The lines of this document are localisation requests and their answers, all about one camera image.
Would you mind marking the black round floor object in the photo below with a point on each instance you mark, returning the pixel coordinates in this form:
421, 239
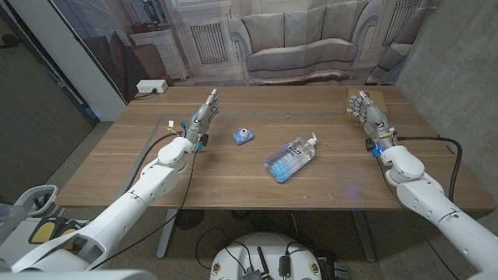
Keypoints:
189, 219

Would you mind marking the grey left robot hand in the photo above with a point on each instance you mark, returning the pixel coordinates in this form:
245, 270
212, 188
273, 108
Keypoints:
200, 122

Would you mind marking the brown cardboard box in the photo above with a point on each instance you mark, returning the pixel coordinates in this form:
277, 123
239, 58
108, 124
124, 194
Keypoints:
377, 97

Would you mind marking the white grey hollow stand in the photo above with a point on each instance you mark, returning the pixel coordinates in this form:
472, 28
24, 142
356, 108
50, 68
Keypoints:
46, 191

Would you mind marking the printed living room backdrop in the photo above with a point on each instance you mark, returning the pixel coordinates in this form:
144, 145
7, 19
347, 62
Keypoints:
295, 43

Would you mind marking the yellow black foot pedal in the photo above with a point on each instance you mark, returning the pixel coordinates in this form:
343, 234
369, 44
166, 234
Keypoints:
43, 232
66, 232

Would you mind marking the blue toy camera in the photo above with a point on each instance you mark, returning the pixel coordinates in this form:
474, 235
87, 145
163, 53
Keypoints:
243, 136

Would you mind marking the white power strip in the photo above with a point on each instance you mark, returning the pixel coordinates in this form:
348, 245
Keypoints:
151, 86

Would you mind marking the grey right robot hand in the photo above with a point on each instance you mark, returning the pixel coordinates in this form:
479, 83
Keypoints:
373, 120

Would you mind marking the black adapter on base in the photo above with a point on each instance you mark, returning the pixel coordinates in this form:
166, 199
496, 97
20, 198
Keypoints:
284, 265

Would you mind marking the clear pump dispenser bottle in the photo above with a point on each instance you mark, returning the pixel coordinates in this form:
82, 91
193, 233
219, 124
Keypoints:
288, 160

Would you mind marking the grey metal table leg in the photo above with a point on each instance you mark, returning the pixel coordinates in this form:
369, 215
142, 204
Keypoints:
166, 233
363, 235

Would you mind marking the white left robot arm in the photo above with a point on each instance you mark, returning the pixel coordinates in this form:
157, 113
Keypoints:
128, 210

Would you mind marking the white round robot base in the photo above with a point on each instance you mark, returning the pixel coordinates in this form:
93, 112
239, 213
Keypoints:
268, 253

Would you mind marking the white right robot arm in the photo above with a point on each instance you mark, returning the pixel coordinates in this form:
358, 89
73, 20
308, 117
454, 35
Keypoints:
428, 198

